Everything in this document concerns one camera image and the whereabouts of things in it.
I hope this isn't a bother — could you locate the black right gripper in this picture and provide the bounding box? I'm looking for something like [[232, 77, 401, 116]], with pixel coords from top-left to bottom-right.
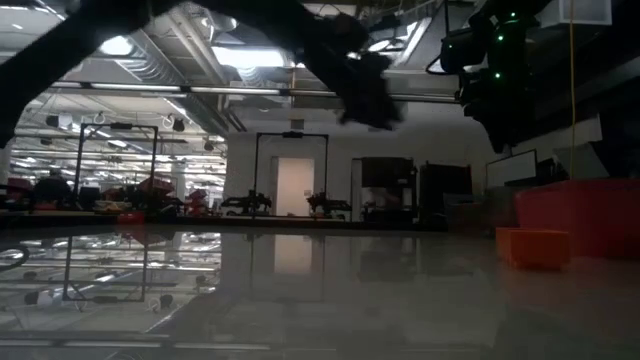
[[457, 64, 534, 155]]

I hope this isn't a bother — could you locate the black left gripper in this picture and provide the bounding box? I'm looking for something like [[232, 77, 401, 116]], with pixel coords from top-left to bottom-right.
[[299, 12, 404, 131]]

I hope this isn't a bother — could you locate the orange toy block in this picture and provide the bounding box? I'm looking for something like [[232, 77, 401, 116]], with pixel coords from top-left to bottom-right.
[[494, 227, 571, 272]]

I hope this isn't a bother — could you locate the black cabinet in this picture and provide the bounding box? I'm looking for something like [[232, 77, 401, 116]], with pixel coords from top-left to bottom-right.
[[418, 162, 474, 224], [360, 157, 417, 224]]

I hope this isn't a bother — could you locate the grey plastic bin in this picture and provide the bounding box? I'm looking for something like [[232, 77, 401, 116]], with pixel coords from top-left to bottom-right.
[[443, 192, 516, 234]]

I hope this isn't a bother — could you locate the doorway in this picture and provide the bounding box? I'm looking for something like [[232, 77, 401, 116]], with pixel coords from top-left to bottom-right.
[[269, 155, 316, 217]]

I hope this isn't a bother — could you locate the pink plastic bin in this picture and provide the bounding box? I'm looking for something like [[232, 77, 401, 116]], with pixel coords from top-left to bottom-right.
[[513, 177, 640, 260]]

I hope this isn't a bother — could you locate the bright ceiling light panel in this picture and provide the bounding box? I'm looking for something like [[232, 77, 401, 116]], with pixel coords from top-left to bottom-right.
[[212, 46, 286, 70]]

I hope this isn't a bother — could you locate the long tube light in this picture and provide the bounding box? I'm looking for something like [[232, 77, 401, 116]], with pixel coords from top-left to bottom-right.
[[49, 82, 461, 106]]

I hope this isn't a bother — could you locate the white ceiling unit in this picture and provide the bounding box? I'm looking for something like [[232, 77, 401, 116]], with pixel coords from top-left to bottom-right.
[[539, 0, 614, 29]]

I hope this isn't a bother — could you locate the white table cover sheet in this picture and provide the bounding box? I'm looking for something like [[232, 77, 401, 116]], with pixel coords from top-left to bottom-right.
[[0, 222, 640, 360]]

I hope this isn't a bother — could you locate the person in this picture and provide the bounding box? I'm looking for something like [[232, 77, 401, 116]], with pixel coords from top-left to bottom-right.
[[33, 167, 75, 207]]

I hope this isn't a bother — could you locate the white board with black frame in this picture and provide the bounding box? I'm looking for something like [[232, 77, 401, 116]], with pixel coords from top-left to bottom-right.
[[485, 148, 539, 190]]

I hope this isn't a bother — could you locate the black metal station frame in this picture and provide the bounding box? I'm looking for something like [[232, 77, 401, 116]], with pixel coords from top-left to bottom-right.
[[253, 131, 330, 219], [73, 122, 160, 214]]

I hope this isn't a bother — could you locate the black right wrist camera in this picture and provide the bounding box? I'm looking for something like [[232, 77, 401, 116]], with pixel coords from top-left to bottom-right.
[[439, 27, 484, 75]]

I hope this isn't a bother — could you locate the round silver air duct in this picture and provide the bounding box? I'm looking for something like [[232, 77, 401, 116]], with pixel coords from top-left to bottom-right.
[[202, 9, 241, 32]]

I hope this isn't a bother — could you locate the spiral silver air duct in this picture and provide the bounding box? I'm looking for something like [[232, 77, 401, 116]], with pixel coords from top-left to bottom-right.
[[99, 29, 211, 86]]

